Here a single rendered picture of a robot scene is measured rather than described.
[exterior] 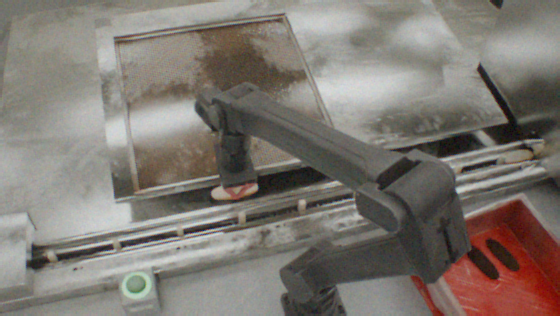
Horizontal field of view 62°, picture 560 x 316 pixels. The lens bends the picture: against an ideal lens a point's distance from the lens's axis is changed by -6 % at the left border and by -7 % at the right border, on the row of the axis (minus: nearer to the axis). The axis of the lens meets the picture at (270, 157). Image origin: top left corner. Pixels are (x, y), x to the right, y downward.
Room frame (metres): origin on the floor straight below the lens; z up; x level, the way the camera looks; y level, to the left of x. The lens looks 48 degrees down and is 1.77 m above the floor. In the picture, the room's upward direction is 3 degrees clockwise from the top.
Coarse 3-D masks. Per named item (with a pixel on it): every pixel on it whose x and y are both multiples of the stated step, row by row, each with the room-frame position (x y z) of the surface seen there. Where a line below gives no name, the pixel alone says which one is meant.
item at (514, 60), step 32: (512, 0) 1.14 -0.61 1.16; (544, 0) 1.05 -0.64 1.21; (512, 32) 1.10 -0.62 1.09; (544, 32) 1.01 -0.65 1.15; (480, 64) 1.16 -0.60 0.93; (512, 64) 1.05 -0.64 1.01; (544, 64) 0.97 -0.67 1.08; (512, 96) 1.01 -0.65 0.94; (544, 96) 0.92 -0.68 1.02; (512, 128) 0.96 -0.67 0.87; (544, 128) 0.88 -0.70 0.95; (544, 160) 0.83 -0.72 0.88
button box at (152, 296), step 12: (120, 276) 0.44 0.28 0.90; (156, 276) 0.47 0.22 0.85; (120, 288) 0.41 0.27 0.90; (156, 288) 0.43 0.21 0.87; (120, 300) 0.39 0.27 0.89; (132, 300) 0.39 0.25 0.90; (144, 300) 0.39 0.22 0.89; (156, 300) 0.40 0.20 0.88; (132, 312) 0.38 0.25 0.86; (144, 312) 0.39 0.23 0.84; (156, 312) 0.40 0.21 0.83
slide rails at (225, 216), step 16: (464, 160) 0.84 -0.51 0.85; (480, 160) 0.85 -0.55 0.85; (528, 160) 0.86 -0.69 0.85; (464, 176) 0.79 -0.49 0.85; (320, 192) 0.71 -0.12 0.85; (336, 192) 0.72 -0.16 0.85; (352, 192) 0.72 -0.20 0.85; (256, 208) 0.66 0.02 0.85; (272, 208) 0.66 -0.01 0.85; (320, 208) 0.67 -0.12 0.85; (176, 224) 0.60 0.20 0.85; (192, 224) 0.60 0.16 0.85; (208, 224) 0.61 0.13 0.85; (240, 224) 0.61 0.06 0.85; (256, 224) 0.61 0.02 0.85; (96, 240) 0.54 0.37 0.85; (128, 240) 0.55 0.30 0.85; (160, 240) 0.55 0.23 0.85; (176, 240) 0.56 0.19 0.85; (32, 256) 0.49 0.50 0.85; (96, 256) 0.50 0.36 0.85
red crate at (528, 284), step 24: (480, 240) 0.61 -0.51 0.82; (504, 240) 0.62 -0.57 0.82; (456, 264) 0.55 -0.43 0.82; (528, 264) 0.55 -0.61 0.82; (456, 288) 0.49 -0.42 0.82; (480, 288) 0.49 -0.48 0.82; (504, 288) 0.49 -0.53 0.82; (528, 288) 0.49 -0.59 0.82; (552, 288) 0.49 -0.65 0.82; (432, 312) 0.43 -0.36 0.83; (480, 312) 0.43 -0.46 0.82; (504, 312) 0.43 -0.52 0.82; (528, 312) 0.43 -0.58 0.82; (552, 312) 0.43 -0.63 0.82
